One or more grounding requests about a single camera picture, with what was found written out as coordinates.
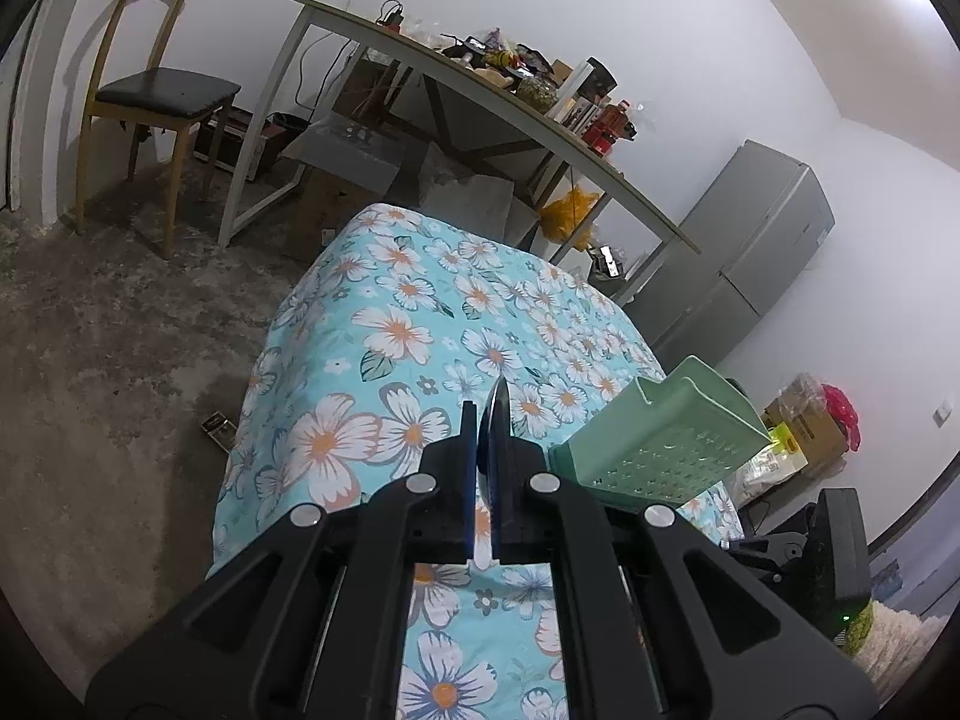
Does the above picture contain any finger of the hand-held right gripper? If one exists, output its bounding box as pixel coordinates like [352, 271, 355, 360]
[724, 529, 809, 582]

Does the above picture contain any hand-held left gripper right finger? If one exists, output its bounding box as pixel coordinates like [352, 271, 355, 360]
[491, 386, 878, 720]

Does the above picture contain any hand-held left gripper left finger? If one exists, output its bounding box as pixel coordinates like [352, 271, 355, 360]
[86, 399, 481, 720]

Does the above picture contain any dark utensil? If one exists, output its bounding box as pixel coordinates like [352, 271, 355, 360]
[477, 373, 505, 503]

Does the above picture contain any green perforated utensil holder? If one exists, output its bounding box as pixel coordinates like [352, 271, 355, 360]
[546, 355, 773, 509]

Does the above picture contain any green shaggy cushion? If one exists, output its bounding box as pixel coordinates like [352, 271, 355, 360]
[832, 600, 878, 650]

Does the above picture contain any yellow and white sack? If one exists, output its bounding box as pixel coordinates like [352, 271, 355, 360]
[739, 427, 807, 496]

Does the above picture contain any brown cardboard box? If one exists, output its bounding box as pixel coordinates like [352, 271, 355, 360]
[761, 382, 852, 477]

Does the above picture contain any red plastic bag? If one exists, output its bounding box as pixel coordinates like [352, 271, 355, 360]
[821, 384, 862, 451]

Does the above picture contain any crumpled clear plastic wrap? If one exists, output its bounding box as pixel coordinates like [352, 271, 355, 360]
[780, 373, 824, 413]

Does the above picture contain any floral blue tablecloth table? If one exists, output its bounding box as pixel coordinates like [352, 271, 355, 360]
[212, 202, 743, 720]

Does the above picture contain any small dark pack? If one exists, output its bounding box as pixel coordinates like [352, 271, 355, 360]
[199, 411, 237, 455]

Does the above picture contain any yellow plastic bag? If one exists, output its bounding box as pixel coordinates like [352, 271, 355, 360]
[541, 187, 601, 250]

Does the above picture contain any grey refrigerator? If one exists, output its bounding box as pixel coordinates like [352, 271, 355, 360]
[622, 139, 836, 372]

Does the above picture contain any large cardboard box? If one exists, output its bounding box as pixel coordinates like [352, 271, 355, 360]
[289, 165, 398, 263]

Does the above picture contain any red bottle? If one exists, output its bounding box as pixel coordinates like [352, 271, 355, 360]
[581, 101, 635, 155]

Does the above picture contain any glass jar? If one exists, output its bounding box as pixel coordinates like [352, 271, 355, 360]
[517, 71, 560, 110]

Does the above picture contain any black and white carton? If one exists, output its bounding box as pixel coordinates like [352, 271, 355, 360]
[547, 56, 617, 125]

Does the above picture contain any dark case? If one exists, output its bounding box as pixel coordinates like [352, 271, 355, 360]
[193, 106, 260, 166]

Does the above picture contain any wooden chair with dark seat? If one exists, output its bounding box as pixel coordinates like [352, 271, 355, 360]
[75, 0, 242, 260]

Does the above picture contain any long table with white frame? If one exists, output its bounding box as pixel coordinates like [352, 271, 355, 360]
[217, 0, 702, 299]

